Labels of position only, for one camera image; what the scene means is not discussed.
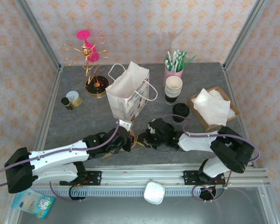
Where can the white printed paper bag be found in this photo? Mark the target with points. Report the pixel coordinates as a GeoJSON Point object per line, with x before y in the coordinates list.
{"type": "Point", "coordinates": [121, 105]}

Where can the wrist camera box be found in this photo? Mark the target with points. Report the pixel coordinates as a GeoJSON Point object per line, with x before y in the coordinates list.
{"type": "Point", "coordinates": [125, 124]}
{"type": "Point", "coordinates": [150, 127]}

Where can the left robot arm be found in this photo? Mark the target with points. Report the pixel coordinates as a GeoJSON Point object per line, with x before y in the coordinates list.
{"type": "Point", "coordinates": [56, 151]}

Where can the aluminium frame post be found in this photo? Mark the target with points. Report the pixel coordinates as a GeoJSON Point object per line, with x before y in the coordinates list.
{"type": "Point", "coordinates": [39, 35]}
{"type": "Point", "coordinates": [244, 35]}

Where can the pink plastic wine glass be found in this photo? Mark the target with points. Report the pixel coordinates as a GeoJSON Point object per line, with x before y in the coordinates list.
{"type": "Point", "coordinates": [82, 35]}

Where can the green white wrapped straw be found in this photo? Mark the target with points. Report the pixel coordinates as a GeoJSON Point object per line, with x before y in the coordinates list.
{"type": "Point", "coordinates": [174, 57]}
{"type": "Point", "coordinates": [169, 58]}
{"type": "Point", "coordinates": [189, 61]}
{"type": "Point", "coordinates": [178, 56]}
{"type": "Point", "coordinates": [167, 64]}
{"type": "Point", "coordinates": [183, 57]}

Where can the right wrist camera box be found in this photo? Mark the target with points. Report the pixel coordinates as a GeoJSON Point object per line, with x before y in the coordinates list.
{"type": "Point", "coordinates": [150, 127]}

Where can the gold tin can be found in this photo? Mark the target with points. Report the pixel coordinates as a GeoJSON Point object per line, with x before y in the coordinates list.
{"type": "Point", "coordinates": [72, 95]}

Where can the aluminium table side rail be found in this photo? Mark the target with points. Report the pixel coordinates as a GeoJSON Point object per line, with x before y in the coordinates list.
{"type": "Point", "coordinates": [46, 116]}
{"type": "Point", "coordinates": [230, 81]}

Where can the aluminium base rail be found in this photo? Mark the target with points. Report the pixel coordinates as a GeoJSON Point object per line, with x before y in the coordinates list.
{"type": "Point", "coordinates": [140, 175]}

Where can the brown cardboard napkin tray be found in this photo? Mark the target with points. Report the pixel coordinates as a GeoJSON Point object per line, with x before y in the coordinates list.
{"type": "Point", "coordinates": [201, 116]}

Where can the small dark bottle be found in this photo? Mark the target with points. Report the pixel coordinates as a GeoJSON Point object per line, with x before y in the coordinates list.
{"type": "Point", "coordinates": [65, 102]}

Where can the blue snack packet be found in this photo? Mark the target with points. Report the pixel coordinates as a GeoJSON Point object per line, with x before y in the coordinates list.
{"type": "Point", "coordinates": [30, 203]}

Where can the black paper coffee cup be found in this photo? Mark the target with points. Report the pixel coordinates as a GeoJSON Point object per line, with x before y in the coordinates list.
{"type": "Point", "coordinates": [180, 119]}

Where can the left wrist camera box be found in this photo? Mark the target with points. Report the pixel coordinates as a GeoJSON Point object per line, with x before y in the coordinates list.
{"type": "Point", "coordinates": [125, 124]}

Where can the stack of black paper cups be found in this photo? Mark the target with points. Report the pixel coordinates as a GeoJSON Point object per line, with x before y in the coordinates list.
{"type": "Point", "coordinates": [173, 84]}

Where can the white paper napkin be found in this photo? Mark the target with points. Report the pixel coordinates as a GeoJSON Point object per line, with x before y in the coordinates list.
{"type": "Point", "coordinates": [218, 93]}
{"type": "Point", "coordinates": [212, 107]}

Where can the white plastic device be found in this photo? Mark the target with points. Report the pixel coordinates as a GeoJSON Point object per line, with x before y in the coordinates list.
{"type": "Point", "coordinates": [154, 191]}

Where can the black plastic cup lid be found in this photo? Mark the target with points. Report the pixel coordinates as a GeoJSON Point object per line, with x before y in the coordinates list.
{"type": "Point", "coordinates": [180, 108]}

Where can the pink straw holder cup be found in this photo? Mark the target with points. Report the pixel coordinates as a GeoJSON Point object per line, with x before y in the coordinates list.
{"type": "Point", "coordinates": [173, 72]}

